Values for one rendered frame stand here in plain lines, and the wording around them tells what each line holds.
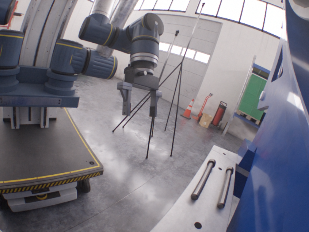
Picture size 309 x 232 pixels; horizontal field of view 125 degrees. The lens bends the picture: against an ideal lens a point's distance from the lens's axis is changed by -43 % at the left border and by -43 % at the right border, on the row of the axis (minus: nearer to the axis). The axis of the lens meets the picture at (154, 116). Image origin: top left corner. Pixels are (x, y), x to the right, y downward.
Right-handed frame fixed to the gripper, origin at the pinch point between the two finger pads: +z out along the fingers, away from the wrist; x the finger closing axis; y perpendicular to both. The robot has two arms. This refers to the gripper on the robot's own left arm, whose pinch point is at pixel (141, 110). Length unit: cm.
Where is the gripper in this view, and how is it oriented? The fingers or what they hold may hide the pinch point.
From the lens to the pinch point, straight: 49.9
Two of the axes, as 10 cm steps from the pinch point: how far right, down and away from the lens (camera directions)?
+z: -0.5, 10.0, -0.1
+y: 7.8, 0.3, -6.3
